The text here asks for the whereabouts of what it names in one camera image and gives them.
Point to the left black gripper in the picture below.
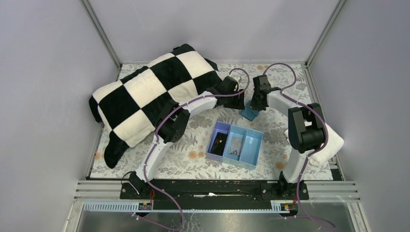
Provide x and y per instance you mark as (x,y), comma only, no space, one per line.
(235,102)

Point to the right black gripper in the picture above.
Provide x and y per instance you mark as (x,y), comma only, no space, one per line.
(257,101)

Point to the teal leather card holder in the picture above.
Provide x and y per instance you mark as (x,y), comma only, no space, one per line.
(248,113)

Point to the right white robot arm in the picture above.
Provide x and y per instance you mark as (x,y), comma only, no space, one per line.
(306,132)

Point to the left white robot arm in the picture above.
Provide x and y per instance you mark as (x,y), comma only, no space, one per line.
(171,126)

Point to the VIP card in box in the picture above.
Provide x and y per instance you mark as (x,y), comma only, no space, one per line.
(235,146)

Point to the black card in box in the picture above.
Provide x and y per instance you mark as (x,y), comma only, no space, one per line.
(219,143)

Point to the floral patterned table mat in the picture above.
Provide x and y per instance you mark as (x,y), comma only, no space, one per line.
(187,158)

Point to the light blue middle box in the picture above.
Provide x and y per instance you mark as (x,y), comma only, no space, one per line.
(235,131)

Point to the light blue box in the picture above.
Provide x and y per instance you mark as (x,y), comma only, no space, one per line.
(250,150)
(235,131)

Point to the purple open box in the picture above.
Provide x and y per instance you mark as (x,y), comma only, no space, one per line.
(219,127)

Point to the light blue right box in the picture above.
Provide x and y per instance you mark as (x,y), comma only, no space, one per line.
(250,150)

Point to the white folded towel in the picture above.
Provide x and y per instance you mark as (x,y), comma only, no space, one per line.
(335,143)

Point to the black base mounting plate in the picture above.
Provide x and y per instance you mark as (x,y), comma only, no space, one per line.
(208,194)

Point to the black white checkered blanket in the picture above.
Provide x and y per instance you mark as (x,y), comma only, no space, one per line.
(130,107)

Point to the aluminium frame rail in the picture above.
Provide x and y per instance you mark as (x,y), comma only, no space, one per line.
(328,190)

